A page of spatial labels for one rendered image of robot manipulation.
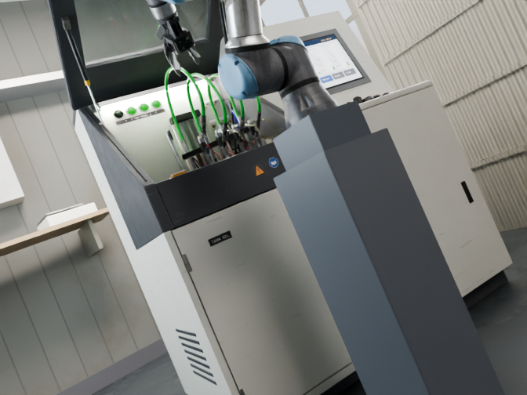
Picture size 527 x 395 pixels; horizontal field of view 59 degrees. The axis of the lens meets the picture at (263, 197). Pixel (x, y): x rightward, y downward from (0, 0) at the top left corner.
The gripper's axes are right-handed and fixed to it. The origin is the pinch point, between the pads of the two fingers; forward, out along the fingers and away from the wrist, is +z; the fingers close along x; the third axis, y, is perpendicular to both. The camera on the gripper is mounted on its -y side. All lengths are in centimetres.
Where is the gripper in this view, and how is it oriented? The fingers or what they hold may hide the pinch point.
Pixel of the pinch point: (187, 67)
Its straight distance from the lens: 174.6
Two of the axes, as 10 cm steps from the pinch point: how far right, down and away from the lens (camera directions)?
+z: 2.8, 6.8, 6.8
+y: 5.7, 4.5, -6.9
